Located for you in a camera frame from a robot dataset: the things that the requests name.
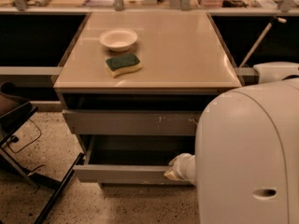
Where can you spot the grey drawer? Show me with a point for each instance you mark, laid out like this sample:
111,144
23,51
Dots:
131,159
112,122

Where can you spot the grey drawer cabinet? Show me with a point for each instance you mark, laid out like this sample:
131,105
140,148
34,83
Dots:
184,65

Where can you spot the green yellow sponge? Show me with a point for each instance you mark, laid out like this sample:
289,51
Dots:
123,64

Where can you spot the white bowl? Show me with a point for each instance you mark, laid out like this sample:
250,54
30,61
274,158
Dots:
119,39

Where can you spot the purple booklet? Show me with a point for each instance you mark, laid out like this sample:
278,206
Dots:
98,3

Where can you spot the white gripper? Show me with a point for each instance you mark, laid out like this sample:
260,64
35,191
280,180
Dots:
179,168

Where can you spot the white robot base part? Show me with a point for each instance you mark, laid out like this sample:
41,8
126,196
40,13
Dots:
276,71

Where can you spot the grey top drawer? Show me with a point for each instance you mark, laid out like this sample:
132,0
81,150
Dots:
112,122

